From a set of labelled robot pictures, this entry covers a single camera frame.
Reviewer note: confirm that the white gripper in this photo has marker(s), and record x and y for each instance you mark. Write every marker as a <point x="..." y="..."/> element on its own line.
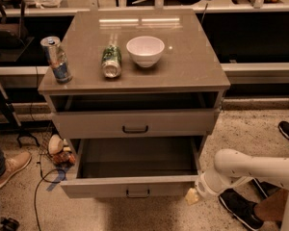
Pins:
<point x="203" y="187"/>

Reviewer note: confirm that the grey drawer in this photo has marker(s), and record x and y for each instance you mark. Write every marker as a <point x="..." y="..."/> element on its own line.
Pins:
<point x="134" y="167"/>
<point x="130" y="124"/>

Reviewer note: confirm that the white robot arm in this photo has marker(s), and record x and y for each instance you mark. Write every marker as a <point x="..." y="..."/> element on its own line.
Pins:
<point x="233" y="168"/>

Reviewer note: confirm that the grey drawer cabinet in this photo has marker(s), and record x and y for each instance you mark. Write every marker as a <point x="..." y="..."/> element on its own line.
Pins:
<point x="136" y="74"/>

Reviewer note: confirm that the black sneaker near right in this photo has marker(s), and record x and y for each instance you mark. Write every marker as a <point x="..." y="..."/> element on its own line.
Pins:
<point x="241" y="208"/>

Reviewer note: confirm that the black chair base leg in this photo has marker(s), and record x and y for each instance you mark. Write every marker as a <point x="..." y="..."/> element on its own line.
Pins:
<point x="265" y="189"/>

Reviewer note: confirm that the bare leg of person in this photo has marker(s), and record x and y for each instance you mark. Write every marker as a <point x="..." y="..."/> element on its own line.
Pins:
<point x="273" y="207"/>

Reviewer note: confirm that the white bowl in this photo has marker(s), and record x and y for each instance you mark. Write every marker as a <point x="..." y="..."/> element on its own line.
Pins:
<point x="145" y="51"/>

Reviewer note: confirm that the green lying soda can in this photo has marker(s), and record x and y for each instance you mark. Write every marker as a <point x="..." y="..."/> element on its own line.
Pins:
<point x="111" y="61"/>

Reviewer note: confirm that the tan leather shoe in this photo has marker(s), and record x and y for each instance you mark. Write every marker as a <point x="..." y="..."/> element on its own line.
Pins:
<point x="12" y="166"/>

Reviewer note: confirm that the silver blue standing can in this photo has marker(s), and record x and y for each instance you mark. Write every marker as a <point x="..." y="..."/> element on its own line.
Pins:
<point x="57" y="59"/>

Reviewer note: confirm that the black stand at left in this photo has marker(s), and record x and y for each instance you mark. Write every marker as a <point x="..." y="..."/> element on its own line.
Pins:
<point x="7" y="109"/>

